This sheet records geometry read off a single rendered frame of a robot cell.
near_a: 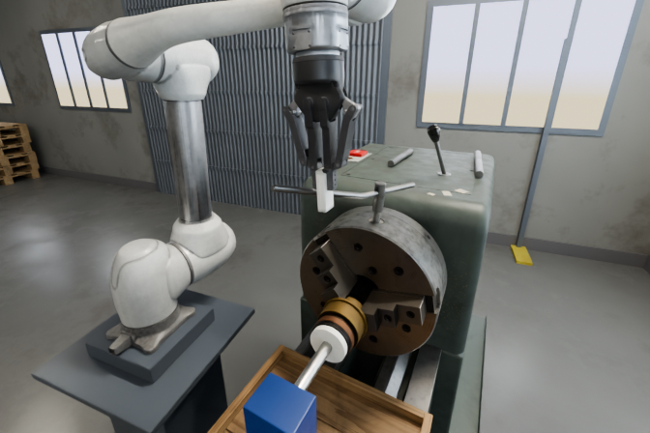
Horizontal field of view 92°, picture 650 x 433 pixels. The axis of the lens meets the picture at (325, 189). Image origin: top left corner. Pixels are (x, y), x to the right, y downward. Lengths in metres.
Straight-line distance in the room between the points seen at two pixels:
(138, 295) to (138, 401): 0.26
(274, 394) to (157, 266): 0.59
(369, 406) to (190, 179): 0.74
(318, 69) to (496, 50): 2.69
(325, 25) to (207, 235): 0.78
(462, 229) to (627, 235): 2.98
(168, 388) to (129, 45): 0.83
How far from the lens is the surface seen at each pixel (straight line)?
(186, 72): 0.93
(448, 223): 0.75
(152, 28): 0.73
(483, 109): 3.08
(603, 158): 3.37
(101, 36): 0.84
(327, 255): 0.65
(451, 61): 3.06
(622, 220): 3.60
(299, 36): 0.46
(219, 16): 0.68
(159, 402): 1.04
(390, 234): 0.63
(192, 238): 1.06
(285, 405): 0.50
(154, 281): 1.01
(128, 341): 1.11
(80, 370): 1.21
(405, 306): 0.64
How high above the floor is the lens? 1.52
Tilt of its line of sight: 20 degrees down
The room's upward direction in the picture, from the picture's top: straight up
